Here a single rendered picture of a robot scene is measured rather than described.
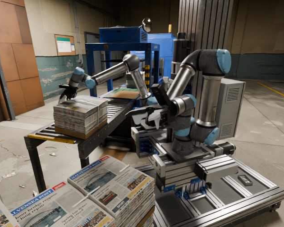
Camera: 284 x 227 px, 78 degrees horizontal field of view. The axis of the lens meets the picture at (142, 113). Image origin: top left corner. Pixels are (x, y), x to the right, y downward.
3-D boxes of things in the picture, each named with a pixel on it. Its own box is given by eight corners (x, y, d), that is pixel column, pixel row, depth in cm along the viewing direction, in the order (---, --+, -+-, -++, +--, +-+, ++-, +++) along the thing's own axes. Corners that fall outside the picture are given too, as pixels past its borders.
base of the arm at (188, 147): (185, 141, 130) (186, 129, 126) (198, 152, 116) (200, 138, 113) (167, 145, 125) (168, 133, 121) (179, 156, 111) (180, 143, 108)
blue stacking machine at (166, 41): (176, 106, 476) (181, 22, 406) (130, 103, 508) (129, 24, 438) (179, 94, 613) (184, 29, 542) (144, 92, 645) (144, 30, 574)
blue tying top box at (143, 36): (139, 43, 235) (139, 26, 228) (99, 43, 249) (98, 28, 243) (148, 44, 276) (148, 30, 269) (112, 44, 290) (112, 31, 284)
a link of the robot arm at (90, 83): (145, 65, 139) (89, 93, 132) (141, 65, 149) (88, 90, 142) (140, 52, 134) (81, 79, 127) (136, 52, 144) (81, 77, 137)
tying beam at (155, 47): (150, 51, 224) (150, 42, 220) (85, 51, 247) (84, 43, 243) (159, 50, 285) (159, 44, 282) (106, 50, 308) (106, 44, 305)
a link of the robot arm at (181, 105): (185, 97, 73) (168, 97, 78) (178, 100, 69) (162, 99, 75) (185, 115, 74) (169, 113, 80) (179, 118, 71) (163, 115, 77)
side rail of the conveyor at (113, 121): (85, 159, 132) (83, 145, 128) (79, 158, 133) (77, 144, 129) (136, 107, 254) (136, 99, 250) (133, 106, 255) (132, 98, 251)
